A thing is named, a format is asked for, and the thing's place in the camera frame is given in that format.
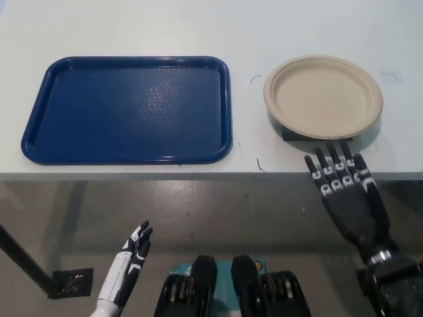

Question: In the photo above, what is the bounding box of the beige paper plate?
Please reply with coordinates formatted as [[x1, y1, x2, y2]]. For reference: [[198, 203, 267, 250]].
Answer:
[[263, 55, 384, 139]]

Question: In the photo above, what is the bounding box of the blue plastic tray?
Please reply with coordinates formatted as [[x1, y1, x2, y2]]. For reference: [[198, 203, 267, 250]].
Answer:
[[20, 55, 235, 165]]

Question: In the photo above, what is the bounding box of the right robot hand black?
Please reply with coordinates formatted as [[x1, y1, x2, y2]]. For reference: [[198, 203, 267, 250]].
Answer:
[[304, 141, 399, 264]]

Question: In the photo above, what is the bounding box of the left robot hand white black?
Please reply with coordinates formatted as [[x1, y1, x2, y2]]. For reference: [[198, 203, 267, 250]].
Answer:
[[96, 220, 154, 306]]

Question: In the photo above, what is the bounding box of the robot right black body block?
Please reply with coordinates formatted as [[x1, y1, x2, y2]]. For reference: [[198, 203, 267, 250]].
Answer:
[[230, 255, 312, 317]]

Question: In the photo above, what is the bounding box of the robot black body block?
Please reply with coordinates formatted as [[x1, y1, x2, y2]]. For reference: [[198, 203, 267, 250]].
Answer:
[[230, 255, 312, 317], [154, 254, 217, 317]]

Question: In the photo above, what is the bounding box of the black table leg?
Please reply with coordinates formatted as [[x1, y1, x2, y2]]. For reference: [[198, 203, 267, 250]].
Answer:
[[0, 223, 56, 297]]

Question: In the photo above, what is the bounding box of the robot left black body block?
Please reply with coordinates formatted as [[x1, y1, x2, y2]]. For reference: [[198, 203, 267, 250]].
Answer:
[[154, 254, 217, 317]]

